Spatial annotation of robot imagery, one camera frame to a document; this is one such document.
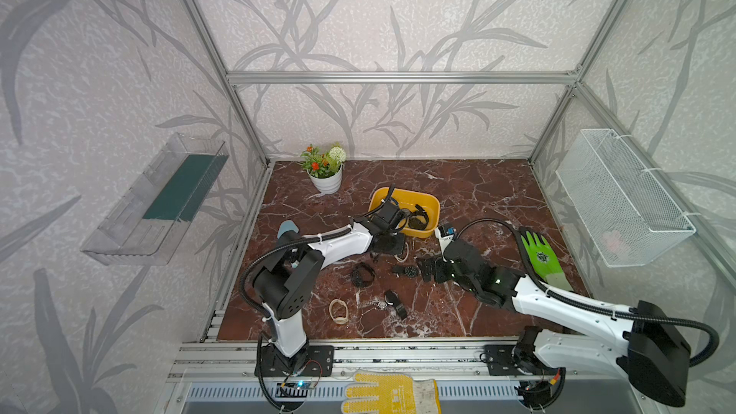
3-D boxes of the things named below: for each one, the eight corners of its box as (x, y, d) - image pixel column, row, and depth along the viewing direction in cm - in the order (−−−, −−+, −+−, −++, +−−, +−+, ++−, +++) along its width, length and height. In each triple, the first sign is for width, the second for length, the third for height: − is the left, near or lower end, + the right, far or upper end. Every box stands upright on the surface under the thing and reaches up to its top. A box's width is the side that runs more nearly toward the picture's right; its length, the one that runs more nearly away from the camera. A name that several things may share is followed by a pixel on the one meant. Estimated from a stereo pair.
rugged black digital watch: (348, 279, 90) (347, 275, 87) (360, 264, 93) (359, 260, 91) (366, 292, 87) (366, 288, 85) (377, 275, 91) (377, 271, 88)
